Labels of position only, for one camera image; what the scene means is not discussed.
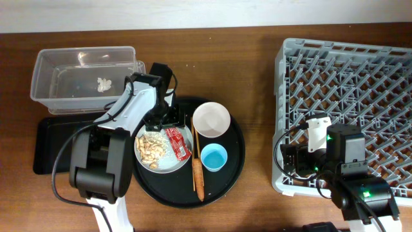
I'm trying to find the peanut shell food scraps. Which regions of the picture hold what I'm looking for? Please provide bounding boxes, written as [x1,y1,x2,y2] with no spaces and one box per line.
[135,132,167,169]

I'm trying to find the clear plastic waste bin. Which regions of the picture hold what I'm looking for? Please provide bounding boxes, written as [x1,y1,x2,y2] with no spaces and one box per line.
[30,46,145,115]

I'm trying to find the black rectangular tray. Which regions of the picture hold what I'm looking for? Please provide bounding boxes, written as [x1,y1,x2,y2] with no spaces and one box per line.
[33,112,108,175]

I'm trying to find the grey dishwasher rack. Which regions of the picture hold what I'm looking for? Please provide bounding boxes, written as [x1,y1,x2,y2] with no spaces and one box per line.
[272,38,411,207]

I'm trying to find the wooden chopstick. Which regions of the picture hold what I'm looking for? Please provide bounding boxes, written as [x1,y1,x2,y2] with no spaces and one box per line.
[191,117,196,191]
[194,128,205,186]

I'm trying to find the grey plate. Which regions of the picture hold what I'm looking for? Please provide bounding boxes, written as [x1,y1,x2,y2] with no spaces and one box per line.
[134,126,192,174]

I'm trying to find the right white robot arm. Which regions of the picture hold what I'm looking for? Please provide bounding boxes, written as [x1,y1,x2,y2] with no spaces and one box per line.
[273,124,402,231]

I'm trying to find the red snack wrapper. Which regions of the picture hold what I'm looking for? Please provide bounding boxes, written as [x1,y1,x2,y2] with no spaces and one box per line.
[165,128,192,161]

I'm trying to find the round black serving tray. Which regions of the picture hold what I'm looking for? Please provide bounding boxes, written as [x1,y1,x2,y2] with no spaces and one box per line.
[133,117,245,209]

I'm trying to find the left wooden chopstick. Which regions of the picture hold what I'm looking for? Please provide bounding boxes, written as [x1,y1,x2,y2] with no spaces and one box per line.
[191,117,196,191]

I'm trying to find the white bowl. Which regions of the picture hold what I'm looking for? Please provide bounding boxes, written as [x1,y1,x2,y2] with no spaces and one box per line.
[192,102,231,139]

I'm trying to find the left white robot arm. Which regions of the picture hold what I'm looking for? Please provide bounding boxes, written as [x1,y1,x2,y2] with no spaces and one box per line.
[51,72,185,231]

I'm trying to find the light blue cup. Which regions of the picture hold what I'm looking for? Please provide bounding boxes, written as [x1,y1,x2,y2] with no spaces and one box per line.
[200,143,228,172]

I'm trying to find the right wooden chopstick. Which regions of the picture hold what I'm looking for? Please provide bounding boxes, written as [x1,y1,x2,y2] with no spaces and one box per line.
[194,128,205,186]

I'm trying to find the orange carrot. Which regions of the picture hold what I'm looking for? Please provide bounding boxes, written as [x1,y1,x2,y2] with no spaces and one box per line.
[192,159,205,202]

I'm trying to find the crumpled white tissue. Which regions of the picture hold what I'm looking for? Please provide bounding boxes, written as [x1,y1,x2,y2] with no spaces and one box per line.
[97,77,112,93]

